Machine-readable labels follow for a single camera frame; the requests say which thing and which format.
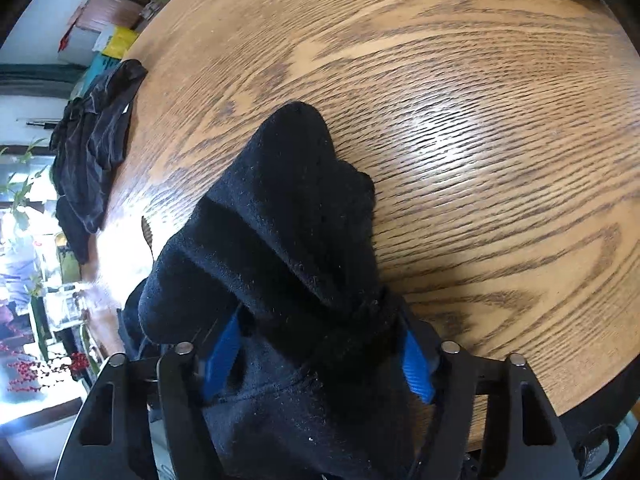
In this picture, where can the red berry decoration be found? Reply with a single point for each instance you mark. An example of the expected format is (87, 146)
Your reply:
(30, 367)

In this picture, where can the black fleece garment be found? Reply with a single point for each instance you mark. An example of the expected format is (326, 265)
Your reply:
(295, 240)

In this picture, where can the teal box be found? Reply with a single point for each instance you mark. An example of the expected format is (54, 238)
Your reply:
(97, 67)

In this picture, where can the thin black garment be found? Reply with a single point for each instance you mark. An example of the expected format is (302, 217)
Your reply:
(90, 160)

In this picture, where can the green curtain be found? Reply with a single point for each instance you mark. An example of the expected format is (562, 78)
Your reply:
(35, 79)

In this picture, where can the green potted plant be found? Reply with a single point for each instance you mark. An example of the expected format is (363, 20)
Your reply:
(20, 195)

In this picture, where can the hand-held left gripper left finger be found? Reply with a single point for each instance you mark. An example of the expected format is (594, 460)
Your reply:
(225, 355)

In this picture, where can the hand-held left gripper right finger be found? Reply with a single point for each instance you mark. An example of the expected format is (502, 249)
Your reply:
(417, 370)

